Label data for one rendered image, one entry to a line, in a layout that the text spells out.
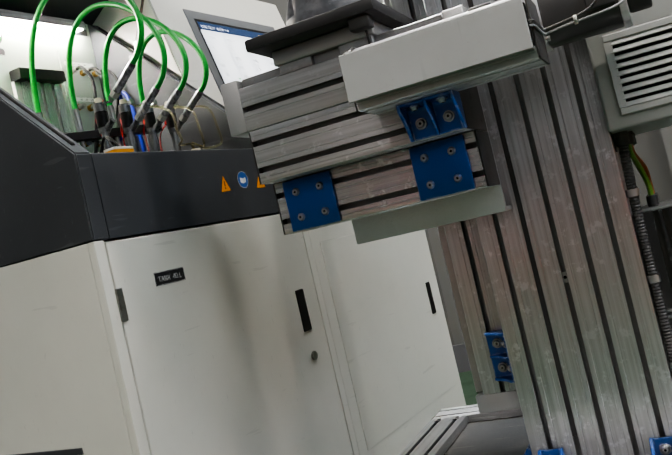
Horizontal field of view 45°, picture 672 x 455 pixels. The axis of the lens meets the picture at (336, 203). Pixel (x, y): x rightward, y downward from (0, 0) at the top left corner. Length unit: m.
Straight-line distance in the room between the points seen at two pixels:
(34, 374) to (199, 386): 0.31
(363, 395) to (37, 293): 0.91
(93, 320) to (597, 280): 0.87
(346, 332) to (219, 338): 0.50
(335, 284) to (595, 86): 0.96
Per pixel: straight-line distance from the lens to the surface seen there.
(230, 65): 2.45
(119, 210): 1.54
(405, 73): 1.12
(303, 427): 1.89
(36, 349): 1.64
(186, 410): 1.59
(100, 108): 1.94
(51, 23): 2.31
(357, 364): 2.12
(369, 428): 2.14
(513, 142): 1.40
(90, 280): 1.50
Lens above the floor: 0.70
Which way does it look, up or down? 2 degrees up
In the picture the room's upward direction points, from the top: 13 degrees counter-clockwise
